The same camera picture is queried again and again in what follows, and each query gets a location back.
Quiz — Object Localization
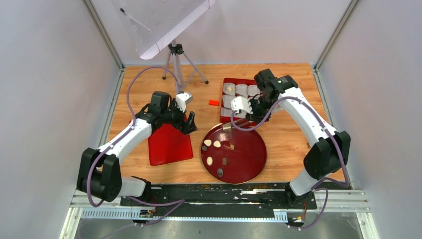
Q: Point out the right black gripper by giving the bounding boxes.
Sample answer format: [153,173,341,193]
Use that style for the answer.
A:
[243,95,276,123]

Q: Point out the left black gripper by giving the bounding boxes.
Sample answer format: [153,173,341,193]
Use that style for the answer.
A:
[161,99,198,135]

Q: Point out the white teardrop chocolate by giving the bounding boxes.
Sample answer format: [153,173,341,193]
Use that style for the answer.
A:
[204,139,212,147]
[213,140,221,148]

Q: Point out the metal tongs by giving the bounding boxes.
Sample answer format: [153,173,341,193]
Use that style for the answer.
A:
[222,107,283,131]

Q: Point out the beige square chocolate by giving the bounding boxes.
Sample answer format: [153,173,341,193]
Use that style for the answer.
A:
[222,123,231,130]

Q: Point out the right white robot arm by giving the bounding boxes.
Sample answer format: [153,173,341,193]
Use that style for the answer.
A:
[246,69,351,208]

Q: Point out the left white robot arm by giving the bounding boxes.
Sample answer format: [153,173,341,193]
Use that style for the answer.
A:
[77,91,197,207]

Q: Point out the red chocolate box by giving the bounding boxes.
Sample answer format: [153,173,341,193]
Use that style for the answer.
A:
[219,78,261,123]

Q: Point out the white oval chocolate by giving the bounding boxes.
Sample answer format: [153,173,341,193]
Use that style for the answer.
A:
[206,157,213,166]

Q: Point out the dark oval chocolate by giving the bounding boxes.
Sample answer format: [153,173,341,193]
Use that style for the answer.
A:
[217,168,223,177]

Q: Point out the red box lid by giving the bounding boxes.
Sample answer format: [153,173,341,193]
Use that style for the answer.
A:
[148,124,194,166]

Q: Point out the small orange block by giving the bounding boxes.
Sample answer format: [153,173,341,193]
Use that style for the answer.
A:
[209,100,219,106]

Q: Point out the dark red round tray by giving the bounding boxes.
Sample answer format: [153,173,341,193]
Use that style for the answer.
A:
[200,124,267,184]

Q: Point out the grey tripod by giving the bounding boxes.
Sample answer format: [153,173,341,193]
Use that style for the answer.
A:
[164,39,209,92]

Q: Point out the white reflector board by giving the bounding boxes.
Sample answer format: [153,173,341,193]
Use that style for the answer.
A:
[111,0,215,60]

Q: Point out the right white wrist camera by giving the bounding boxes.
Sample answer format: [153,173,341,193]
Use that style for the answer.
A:
[230,96,253,115]

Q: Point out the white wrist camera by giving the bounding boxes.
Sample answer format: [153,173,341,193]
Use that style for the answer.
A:
[230,96,253,115]
[175,92,193,113]

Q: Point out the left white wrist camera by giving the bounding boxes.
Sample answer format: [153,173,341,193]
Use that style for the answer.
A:
[175,92,193,113]

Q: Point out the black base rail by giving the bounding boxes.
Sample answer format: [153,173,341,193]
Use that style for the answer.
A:
[120,182,318,220]

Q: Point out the white slotted cable duct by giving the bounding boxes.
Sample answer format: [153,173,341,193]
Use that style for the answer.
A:
[80,208,289,223]

